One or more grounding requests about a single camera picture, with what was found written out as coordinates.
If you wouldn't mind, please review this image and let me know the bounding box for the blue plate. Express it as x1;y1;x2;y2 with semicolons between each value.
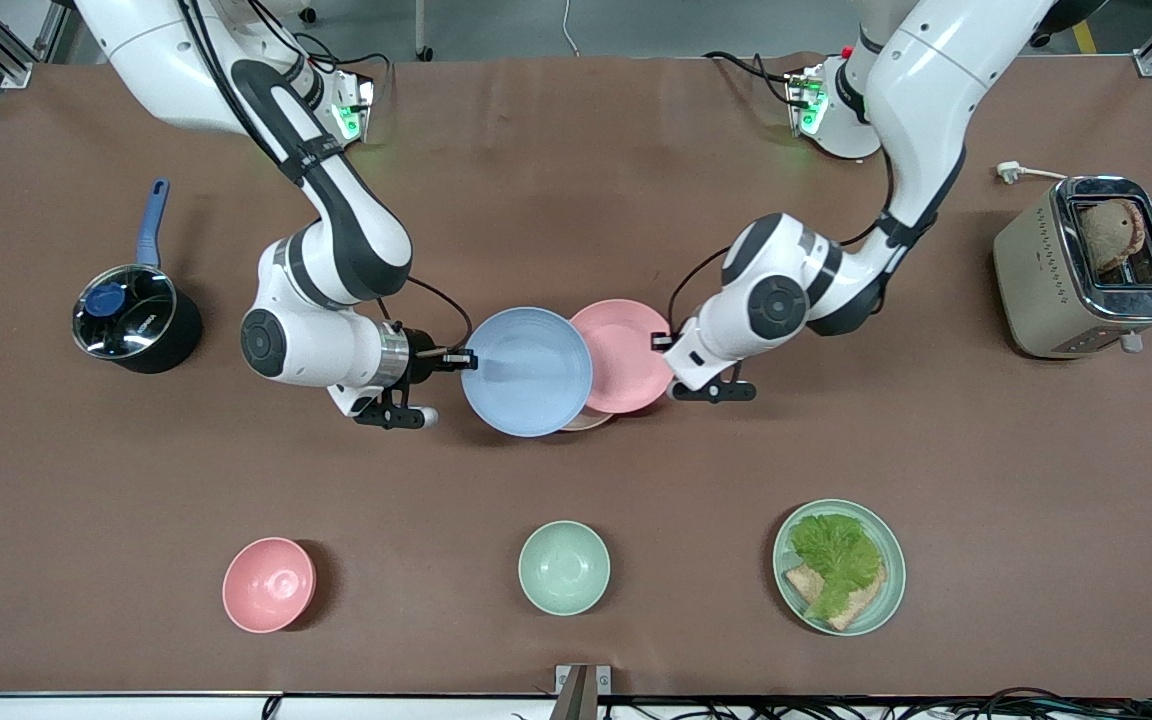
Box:
460;306;596;439

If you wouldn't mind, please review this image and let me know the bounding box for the glass lid with blue knob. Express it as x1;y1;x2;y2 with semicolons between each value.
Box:
72;264;180;360

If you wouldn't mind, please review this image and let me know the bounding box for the black saucepan with blue handle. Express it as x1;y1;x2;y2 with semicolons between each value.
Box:
71;178;204;376

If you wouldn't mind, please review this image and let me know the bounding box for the white toaster plug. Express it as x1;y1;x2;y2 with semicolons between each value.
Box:
995;161;1069;187

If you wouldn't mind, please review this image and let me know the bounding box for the brown table cover sheet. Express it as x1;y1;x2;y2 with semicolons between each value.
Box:
0;52;1152;699

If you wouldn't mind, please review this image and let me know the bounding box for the beige plate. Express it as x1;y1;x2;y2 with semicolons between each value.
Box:
558;404;619;433

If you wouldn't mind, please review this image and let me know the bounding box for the green lettuce leaf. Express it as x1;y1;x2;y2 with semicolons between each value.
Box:
788;513;885;621

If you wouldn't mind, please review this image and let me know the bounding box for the brown bread slice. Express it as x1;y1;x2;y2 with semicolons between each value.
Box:
784;563;887;632

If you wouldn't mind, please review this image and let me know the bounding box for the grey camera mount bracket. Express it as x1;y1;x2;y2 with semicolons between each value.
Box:
554;664;613;720

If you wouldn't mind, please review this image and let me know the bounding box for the silver beige toaster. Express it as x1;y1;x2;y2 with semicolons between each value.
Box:
993;176;1152;360

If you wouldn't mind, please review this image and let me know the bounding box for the black cable bundle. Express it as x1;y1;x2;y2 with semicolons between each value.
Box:
511;686;1152;720

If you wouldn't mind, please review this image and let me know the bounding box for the pink plate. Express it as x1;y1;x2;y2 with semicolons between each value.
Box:
568;298;678;415

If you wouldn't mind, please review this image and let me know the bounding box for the green plate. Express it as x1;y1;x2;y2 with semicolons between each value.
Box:
772;498;907;638

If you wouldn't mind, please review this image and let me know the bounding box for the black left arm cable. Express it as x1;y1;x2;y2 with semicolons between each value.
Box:
666;150;899;336

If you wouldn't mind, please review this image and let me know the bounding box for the green bowl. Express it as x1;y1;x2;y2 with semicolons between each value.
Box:
518;520;611;617

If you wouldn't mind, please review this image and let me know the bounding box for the green lit connector box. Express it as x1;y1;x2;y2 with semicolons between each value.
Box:
330;76;378;142
785;66;830;137

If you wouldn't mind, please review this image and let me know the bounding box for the toast slice in toaster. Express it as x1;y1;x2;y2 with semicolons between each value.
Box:
1079;198;1149;274

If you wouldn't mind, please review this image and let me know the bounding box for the pink bowl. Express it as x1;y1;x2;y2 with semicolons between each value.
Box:
222;537;317;634

